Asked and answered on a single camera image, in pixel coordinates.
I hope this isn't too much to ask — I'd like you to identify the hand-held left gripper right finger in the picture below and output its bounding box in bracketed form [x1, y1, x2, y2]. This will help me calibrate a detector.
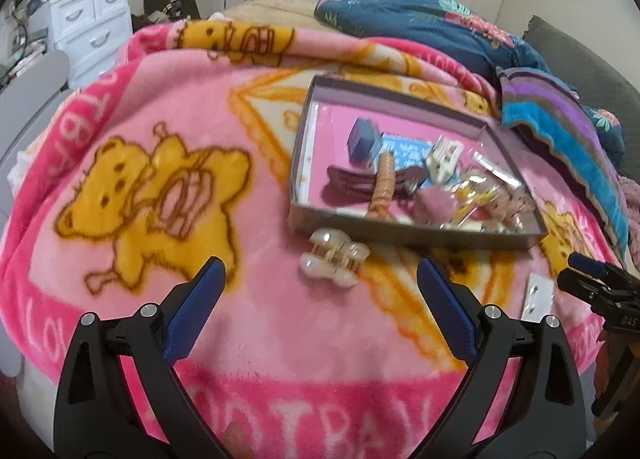
[416, 256, 587, 459]

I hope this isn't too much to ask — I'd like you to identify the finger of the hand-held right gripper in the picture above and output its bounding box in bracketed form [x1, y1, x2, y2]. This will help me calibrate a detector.
[569, 253, 640, 286]
[556, 271, 640, 315]

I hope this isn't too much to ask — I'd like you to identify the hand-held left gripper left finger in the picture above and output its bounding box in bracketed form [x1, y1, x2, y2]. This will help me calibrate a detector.
[52, 256, 227, 459]

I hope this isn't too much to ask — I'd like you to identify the white earring card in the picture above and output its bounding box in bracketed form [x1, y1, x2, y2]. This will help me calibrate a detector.
[520, 273, 557, 322]

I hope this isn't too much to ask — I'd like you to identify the grey shallow cardboard box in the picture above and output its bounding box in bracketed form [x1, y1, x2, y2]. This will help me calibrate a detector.
[289, 75, 549, 251]

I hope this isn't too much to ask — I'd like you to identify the pink fuzzy hair tie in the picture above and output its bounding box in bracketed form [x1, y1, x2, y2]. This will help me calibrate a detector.
[417, 187, 457, 226]

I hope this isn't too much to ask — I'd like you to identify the yellow hair clips packet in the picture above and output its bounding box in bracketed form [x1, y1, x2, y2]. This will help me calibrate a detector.
[455, 179, 496, 220]

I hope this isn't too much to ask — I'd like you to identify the pearl hair claw clip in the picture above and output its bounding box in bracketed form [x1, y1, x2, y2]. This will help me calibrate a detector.
[299, 230, 371, 289]

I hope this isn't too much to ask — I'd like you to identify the clear packet of hair ties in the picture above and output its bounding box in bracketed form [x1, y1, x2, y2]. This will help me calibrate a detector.
[467, 155, 523, 190]

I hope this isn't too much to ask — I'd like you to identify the orange spiral hair clip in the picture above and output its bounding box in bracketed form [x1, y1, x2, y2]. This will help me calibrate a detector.
[369, 151, 398, 220]

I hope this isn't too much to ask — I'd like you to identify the white hair claw clip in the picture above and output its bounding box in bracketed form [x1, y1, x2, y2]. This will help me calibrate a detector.
[425, 136, 463, 184]

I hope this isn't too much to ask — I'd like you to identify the small rhinestone hair clip box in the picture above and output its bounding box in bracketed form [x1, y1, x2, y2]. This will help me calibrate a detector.
[347, 119, 384, 160]

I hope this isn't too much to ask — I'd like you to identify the pink printed blanket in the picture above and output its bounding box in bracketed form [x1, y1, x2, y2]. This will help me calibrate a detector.
[0, 19, 621, 459]

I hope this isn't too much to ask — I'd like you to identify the striped blue purple towel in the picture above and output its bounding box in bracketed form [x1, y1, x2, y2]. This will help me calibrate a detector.
[497, 66, 632, 260]

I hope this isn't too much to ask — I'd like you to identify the maroon hair clip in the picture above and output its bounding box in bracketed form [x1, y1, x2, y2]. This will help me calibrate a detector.
[325, 165, 428, 207]

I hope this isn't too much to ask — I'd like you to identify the blue floral quilt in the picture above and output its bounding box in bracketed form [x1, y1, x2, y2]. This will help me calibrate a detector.
[314, 0, 627, 172]

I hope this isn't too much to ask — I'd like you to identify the white drawer cabinet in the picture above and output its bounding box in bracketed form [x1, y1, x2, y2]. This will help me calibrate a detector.
[50, 0, 133, 90]

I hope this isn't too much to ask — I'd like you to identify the beige bed sheet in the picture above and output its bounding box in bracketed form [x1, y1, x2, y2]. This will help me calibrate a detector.
[220, 0, 321, 32]

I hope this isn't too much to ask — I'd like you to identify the black bag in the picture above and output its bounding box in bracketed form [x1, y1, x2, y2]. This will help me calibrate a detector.
[143, 0, 202, 22]

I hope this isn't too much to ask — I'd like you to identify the cluttered desk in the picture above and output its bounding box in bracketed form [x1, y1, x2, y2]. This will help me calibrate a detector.
[0, 0, 56, 84]

